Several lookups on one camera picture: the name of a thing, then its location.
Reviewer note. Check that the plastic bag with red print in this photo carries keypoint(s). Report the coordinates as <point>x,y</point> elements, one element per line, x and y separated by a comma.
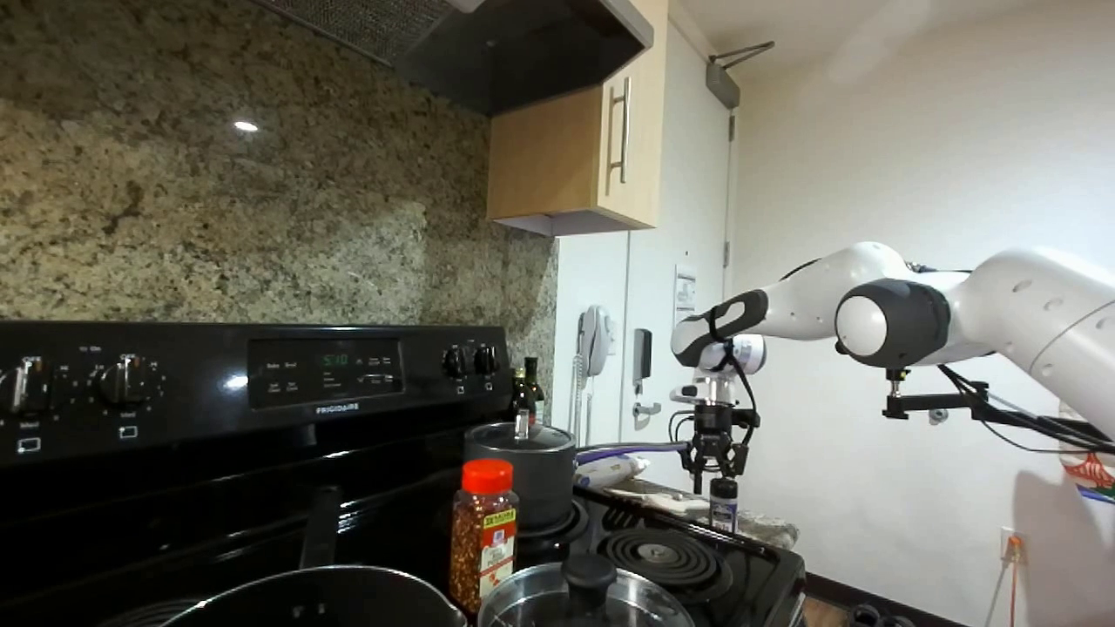
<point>1093,470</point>

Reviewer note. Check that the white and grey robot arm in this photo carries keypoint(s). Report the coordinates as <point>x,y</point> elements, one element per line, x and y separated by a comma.
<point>1021,316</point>

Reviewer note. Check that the black stove knob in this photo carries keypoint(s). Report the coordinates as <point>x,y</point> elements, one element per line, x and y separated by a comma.
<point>456,360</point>
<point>484,360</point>
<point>126,380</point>
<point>34,386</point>

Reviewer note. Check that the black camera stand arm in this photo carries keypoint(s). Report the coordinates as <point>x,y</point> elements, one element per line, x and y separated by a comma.
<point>988,410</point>

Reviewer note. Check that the red lid spice jar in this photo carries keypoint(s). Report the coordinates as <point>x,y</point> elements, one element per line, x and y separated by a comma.
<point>483,533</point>

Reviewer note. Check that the white wall switch plate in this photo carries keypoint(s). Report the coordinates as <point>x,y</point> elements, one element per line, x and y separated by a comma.
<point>685,281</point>

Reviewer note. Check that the wall phone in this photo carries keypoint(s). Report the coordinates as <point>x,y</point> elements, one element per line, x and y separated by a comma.
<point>595,338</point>

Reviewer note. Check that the dark glass bottle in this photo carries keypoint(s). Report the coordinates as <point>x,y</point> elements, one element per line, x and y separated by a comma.
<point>528,401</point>

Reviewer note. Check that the black electric stove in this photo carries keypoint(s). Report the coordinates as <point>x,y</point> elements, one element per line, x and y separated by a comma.
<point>210,465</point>

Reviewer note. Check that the black saucepan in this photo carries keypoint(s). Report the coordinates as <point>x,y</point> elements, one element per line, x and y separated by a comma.
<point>315,597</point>

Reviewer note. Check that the electric coil burner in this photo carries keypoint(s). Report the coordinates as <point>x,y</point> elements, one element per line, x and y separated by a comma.
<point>663,560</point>

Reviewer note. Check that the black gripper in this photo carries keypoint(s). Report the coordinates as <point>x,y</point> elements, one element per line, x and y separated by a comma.
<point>720,426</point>

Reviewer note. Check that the grey door closer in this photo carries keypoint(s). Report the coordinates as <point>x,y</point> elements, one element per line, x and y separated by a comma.
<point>732,72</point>

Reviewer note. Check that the glass pot lid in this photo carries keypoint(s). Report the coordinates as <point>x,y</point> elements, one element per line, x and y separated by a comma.
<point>627,607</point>

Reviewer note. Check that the white blue packet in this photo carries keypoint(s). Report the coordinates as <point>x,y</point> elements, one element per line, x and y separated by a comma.
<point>613,470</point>

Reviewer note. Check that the grey cooking pot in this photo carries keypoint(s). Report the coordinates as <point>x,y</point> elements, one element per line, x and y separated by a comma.
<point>523,470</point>

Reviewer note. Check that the small black lid jar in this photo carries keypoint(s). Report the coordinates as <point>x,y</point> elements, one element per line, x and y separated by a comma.
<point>726,509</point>

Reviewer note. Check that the wooden wall cabinet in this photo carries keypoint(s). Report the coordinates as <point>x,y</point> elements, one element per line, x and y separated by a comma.
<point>569,160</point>

